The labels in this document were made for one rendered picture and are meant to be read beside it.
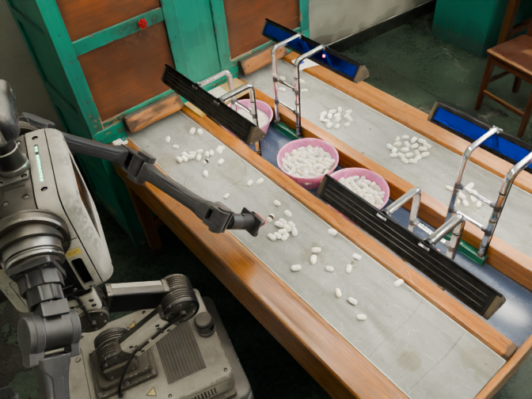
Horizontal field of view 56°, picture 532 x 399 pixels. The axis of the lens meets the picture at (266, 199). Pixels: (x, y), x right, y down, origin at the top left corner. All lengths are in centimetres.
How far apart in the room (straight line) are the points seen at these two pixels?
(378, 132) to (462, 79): 193
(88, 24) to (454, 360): 182
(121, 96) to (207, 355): 122
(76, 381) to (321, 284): 97
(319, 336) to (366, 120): 116
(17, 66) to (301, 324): 227
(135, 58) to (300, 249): 114
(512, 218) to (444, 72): 235
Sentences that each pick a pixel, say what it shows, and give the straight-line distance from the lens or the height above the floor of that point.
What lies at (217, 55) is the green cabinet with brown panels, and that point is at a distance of 262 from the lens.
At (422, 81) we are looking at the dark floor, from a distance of 412.
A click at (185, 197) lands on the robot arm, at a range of 170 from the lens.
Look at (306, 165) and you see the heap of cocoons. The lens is 220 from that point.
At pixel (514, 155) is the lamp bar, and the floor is 107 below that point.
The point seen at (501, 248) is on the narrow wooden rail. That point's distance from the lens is 194.
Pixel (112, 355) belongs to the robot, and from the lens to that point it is 186.
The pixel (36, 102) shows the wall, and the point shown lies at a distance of 337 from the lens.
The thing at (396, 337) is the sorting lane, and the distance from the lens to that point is 168.
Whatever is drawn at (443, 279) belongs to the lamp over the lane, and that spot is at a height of 107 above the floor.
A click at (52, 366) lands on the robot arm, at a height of 128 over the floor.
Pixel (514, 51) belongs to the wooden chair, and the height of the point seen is 46.
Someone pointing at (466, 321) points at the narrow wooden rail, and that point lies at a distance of 173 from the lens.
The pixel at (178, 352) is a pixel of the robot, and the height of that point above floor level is 48.
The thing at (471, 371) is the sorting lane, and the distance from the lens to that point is 168.
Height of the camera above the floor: 219
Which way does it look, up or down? 45 degrees down
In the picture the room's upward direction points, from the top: 6 degrees counter-clockwise
